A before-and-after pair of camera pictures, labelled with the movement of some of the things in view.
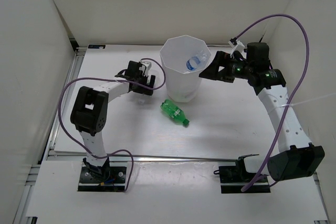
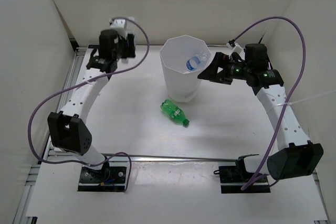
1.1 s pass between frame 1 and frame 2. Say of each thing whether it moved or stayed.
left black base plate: stayed
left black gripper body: moved
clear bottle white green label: moved
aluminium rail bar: stayed
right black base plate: stayed
